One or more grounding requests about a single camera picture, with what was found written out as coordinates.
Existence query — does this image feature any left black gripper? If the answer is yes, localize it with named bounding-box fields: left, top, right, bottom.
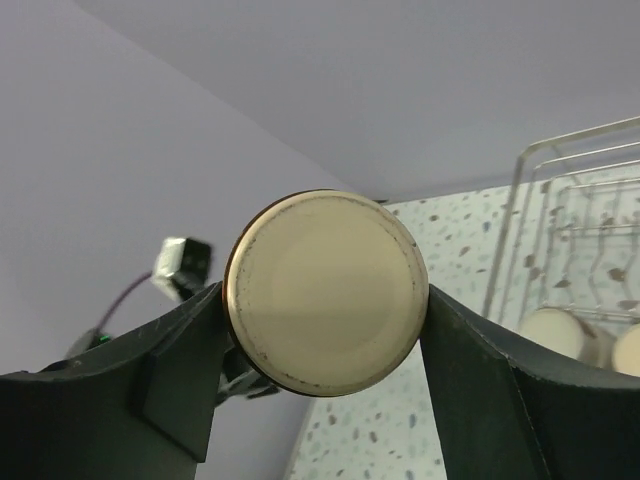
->
left=215, top=346, right=280, bottom=407

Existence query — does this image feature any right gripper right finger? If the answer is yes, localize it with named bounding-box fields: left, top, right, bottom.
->
left=420, top=287, right=639, bottom=480

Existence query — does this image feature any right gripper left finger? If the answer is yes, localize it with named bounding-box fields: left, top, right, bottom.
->
left=1, top=285, right=227, bottom=479

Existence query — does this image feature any steel cup with brown band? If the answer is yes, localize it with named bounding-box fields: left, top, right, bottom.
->
left=612, top=324, right=640, bottom=377

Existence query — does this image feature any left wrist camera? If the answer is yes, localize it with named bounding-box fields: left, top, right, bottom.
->
left=151, top=237, right=213, bottom=302

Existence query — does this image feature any wire dish rack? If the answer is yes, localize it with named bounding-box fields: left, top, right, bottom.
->
left=482, top=117, right=639, bottom=326

